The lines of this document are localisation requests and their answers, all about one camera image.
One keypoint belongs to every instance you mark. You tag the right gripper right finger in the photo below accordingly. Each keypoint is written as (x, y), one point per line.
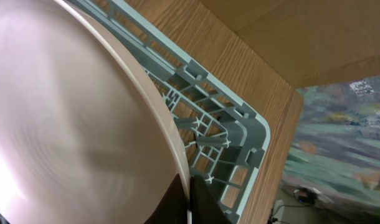
(205, 209)

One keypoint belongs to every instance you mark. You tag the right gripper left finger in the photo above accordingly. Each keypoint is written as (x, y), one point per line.
(172, 209)

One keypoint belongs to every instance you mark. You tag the large pink plate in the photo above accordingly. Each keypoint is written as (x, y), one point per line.
(85, 136)

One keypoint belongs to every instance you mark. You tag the grey dishwasher rack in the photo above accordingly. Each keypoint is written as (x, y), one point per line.
(224, 137)

